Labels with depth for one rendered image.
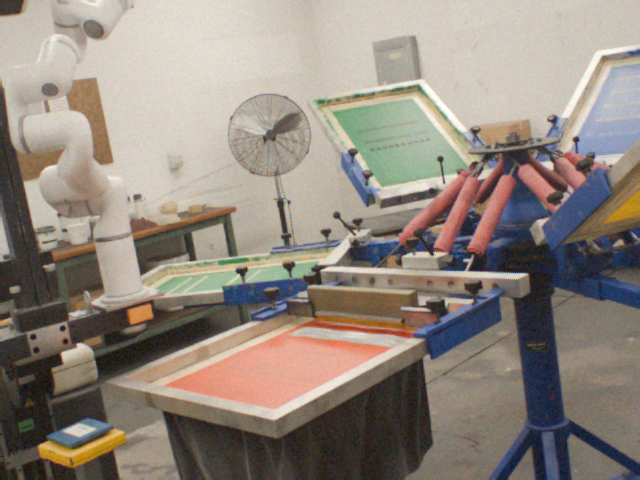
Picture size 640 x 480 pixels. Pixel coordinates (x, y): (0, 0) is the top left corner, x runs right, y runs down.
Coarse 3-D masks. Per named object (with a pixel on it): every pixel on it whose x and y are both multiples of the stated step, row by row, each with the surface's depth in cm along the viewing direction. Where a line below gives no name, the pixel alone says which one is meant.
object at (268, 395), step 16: (400, 336) 206; (336, 352) 201; (352, 352) 199; (368, 352) 197; (352, 368) 188; (256, 384) 187; (272, 384) 186; (320, 384) 181; (240, 400) 179; (256, 400) 177; (272, 400) 176; (288, 400) 174
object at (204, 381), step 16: (288, 336) 221; (304, 336) 219; (240, 352) 214; (256, 352) 212; (208, 368) 205; (176, 384) 197; (192, 384) 195; (208, 384) 193; (224, 384) 191; (240, 384) 189
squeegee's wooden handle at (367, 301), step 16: (320, 288) 225; (336, 288) 221; (352, 288) 218; (368, 288) 215; (320, 304) 226; (336, 304) 222; (352, 304) 218; (368, 304) 214; (384, 304) 210; (400, 304) 206; (416, 304) 205
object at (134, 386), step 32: (256, 320) 229; (288, 320) 234; (192, 352) 210; (384, 352) 184; (416, 352) 187; (128, 384) 191; (352, 384) 171; (192, 416) 174; (224, 416) 166; (256, 416) 159; (288, 416) 158
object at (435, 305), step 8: (304, 280) 244; (312, 280) 242; (472, 280) 206; (480, 280) 205; (272, 288) 233; (464, 288) 206; (472, 288) 204; (480, 288) 204; (272, 296) 231; (272, 304) 233; (432, 304) 192; (440, 304) 192; (472, 304) 206; (432, 312) 194; (440, 320) 195
